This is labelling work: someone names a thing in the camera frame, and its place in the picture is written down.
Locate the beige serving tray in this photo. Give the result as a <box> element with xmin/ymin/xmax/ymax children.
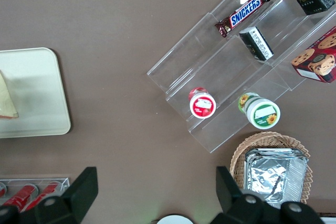
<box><xmin>0</xmin><ymin>47</ymin><xmax>72</xmax><ymax>139</ymax></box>

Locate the red cookie box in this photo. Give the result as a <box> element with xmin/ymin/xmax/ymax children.
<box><xmin>291</xmin><ymin>26</ymin><xmax>336</xmax><ymax>84</ymax></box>

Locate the green sunflower yogurt cup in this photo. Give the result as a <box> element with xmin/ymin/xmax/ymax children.
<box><xmin>237</xmin><ymin>92</ymin><xmax>281</xmax><ymax>130</ymax></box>

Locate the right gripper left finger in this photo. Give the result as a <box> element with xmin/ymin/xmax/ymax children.
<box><xmin>0</xmin><ymin>166</ymin><xmax>99</xmax><ymax>224</ymax></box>

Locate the aluminium foil tray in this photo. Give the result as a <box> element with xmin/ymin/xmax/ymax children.
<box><xmin>243</xmin><ymin>147</ymin><xmax>308</xmax><ymax>210</ymax></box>

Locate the red cola bottle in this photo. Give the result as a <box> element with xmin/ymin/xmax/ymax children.
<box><xmin>1</xmin><ymin>184</ymin><xmax>39</xmax><ymax>210</ymax></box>
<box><xmin>22</xmin><ymin>181</ymin><xmax>63</xmax><ymax>213</ymax></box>

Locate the light wicker basket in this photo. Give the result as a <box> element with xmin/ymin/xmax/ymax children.
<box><xmin>229</xmin><ymin>131</ymin><xmax>313</xmax><ymax>206</ymax></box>

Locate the clear acrylic stepped shelf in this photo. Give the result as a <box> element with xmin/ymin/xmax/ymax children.
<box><xmin>146</xmin><ymin>0</ymin><xmax>336</xmax><ymax>154</ymax></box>

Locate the red strawberry yogurt cup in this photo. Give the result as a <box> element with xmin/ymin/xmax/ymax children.
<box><xmin>188</xmin><ymin>87</ymin><xmax>217</xmax><ymax>119</ymax></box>

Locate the Snickers chocolate bar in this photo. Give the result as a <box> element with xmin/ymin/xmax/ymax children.
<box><xmin>214</xmin><ymin>0</ymin><xmax>271</xmax><ymax>38</ymax></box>

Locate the clear acrylic bottle rack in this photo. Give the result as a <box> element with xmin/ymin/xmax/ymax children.
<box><xmin>0</xmin><ymin>173</ymin><xmax>71</xmax><ymax>213</ymax></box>

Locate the triangular sandwich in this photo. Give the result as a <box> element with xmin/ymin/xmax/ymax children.
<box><xmin>0</xmin><ymin>70</ymin><xmax>19</xmax><ymax>121</ymax></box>

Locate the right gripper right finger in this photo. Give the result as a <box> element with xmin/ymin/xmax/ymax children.
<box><xmin>209</xmin><ymin>166</ymin><xmax>324</xmax><ymax>224</ymax></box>

